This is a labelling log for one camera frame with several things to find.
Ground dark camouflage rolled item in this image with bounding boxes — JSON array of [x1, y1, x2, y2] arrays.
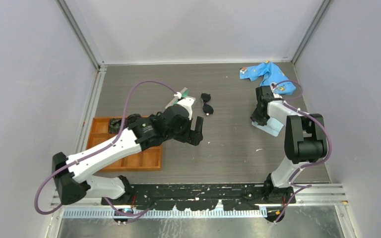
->
[[108, 118, 125, 134]]

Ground blue patterned cloth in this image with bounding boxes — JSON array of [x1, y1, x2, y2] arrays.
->
[[239, 61, 296, 95]]

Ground beige glasses case green lining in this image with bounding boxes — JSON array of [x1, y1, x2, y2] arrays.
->
[[165, 87, 195, 108]]

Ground black patterned rolled item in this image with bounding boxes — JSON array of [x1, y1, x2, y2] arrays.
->
[[124, 114, 142, 128]]

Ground perforated metal cable rail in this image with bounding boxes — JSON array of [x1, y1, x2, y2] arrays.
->
[[62, 207, 267, 219]]

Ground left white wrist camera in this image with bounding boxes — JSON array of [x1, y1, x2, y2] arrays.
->
[[177, 100, 192, 119]]

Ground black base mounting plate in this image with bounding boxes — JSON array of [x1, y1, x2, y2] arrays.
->
[[101, 183, 294, 211]]

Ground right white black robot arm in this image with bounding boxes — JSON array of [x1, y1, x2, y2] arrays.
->
[[250, 86, 328, 204]]

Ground light blue lens cloth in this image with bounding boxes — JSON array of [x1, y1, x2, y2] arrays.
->
[[252, 118, 284, 137]]

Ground black sunglasses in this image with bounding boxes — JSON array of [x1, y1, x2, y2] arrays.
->
[[200, 93, 214, 116]]

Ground orange compartment tray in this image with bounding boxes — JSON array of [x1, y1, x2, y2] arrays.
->
[[86, 117, 162, 172]]

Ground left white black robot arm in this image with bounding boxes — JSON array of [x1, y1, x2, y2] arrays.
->
[[52, 105, 203, 205]]

